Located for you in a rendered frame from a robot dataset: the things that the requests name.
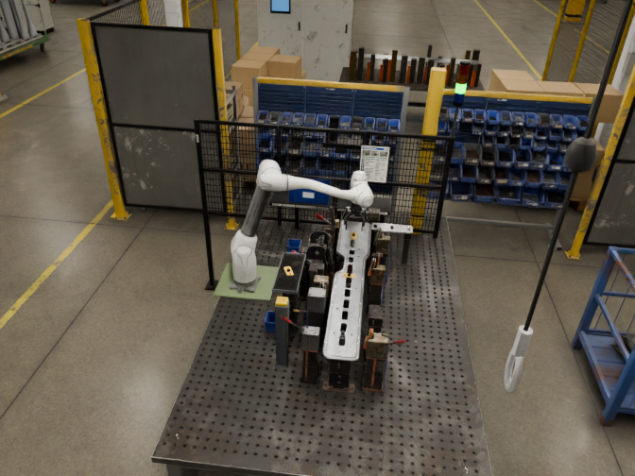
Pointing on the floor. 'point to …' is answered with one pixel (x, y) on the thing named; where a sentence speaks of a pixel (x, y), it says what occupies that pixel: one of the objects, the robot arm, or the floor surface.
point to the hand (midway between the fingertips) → (353, 227)
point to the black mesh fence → (300, 174)
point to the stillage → (609, 344)
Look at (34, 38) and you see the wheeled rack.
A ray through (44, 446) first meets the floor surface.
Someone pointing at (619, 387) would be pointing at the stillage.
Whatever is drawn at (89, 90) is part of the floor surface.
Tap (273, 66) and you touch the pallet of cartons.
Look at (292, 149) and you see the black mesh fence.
